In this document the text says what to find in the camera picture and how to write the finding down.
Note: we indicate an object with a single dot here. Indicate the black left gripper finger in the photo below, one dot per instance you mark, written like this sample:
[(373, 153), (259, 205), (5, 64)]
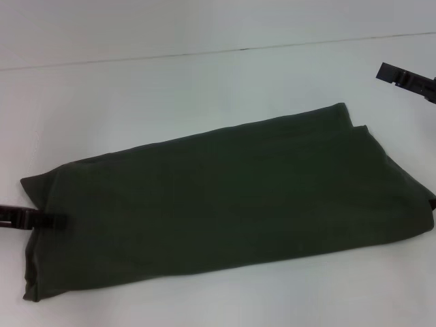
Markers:
[(30, 218)]

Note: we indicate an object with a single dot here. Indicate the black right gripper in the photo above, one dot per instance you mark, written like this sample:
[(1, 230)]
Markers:
[(432, 90)]

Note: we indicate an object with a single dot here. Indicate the dark green FREE t-shirt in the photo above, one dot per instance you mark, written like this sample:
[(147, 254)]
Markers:
[(221, 204)]

